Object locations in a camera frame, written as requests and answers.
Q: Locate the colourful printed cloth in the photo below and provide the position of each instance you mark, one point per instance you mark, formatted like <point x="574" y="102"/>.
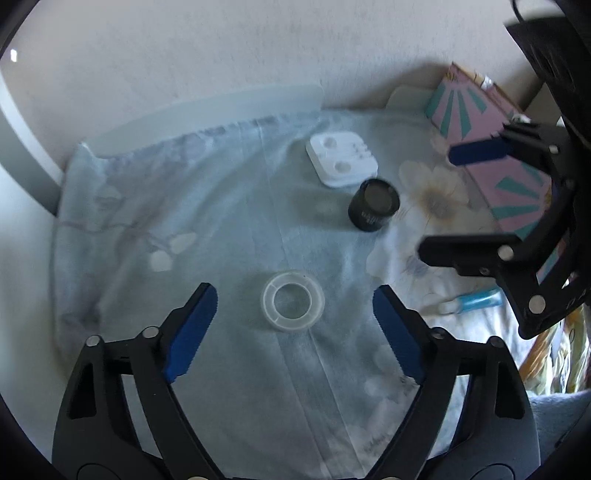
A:
<point x="572" y="360"/>

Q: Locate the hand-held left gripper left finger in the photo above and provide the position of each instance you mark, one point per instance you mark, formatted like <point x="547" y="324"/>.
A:
<point x="194" y="327"/>

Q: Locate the pink box with teal rays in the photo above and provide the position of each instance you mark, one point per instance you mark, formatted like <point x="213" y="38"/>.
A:
<point x="466" y="110"/>

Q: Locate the clear tape roll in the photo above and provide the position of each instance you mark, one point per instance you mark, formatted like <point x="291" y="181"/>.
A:
<point x="270" y="311"/>

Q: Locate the black round jar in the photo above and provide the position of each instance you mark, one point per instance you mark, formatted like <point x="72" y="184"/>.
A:
<point x="369" y="212"/>

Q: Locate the white frame strip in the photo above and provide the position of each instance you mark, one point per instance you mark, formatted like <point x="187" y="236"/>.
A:
<point x="27" y="152"/>

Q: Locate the white earphone case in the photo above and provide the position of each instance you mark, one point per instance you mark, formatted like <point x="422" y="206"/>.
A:
<point x="332" y="159"/>

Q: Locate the grey fluffy blanket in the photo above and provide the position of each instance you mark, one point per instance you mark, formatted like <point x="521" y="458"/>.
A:
<point x="554" y="415"/>

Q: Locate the floral tablecloth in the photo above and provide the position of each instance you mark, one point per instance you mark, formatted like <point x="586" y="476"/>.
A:
<point x="207" y="207"/>

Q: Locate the blue and white tube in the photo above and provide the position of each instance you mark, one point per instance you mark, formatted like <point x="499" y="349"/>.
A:
<point x="480" y="302"/>

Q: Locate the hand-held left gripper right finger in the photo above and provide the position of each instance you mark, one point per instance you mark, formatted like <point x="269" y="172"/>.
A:
<point x="397" y="332"/>

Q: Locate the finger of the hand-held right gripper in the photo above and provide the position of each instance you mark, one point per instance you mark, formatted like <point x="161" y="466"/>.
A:
<point x="461" y="254"/>
<point x="480" y="150"/>

